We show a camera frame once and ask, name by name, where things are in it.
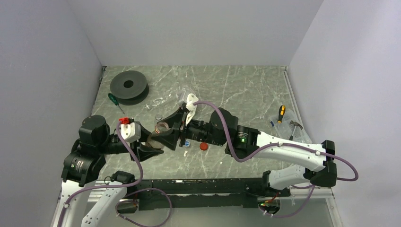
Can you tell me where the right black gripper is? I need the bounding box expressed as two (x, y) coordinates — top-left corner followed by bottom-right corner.
(151, 107), (226, 151)

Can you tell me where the small orange cap bottle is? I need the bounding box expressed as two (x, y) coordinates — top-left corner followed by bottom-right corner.
(145, 121), (170, 150)

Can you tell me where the clear Pocari Sweat bottle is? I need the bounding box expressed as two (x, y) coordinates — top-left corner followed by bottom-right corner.
(145, 95), (172, 110)

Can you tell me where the red orange bottle cap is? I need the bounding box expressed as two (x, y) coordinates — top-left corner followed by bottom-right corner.
(199, 142), (209, 151)

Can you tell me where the clear bottle black label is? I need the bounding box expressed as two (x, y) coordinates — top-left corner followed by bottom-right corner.
(155, 114), (163, 122)

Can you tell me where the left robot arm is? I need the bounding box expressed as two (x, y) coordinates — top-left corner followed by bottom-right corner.
(53, 115), (163, 227)

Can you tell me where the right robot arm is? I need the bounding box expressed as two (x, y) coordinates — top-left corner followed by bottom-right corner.
(153, 108), (337, 196)

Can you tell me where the black filament spool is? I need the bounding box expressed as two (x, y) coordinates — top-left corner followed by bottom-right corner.
(110, 70), (149, 105)

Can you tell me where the yellow black screwdriver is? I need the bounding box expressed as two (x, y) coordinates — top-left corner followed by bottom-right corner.
(275, 105), (286, 136)

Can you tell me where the small metal hammer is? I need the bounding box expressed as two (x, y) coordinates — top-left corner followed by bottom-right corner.
(289, 120), (304, 140)

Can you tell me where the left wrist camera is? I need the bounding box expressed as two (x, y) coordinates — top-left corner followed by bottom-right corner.
(119, 117), (141, 143)

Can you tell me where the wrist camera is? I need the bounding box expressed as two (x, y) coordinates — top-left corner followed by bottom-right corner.
(177, 87), (199, 126)
(119, 117), (141, 143)

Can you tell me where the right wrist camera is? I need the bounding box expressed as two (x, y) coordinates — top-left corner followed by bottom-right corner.
(177, 87), (199, 126)

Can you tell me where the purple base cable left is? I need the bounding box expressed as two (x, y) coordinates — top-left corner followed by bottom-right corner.
(115, 188), (172, 227)

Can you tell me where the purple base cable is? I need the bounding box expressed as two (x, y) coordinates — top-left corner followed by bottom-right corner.
(115, 188), (172, 227)
(258, 184), (328, 219)

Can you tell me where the green handled screwdriver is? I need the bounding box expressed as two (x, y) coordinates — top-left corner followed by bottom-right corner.
(108, 93), (125, 114)

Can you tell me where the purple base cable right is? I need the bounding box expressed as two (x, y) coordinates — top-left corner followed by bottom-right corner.
(258, 184), (328, 219)

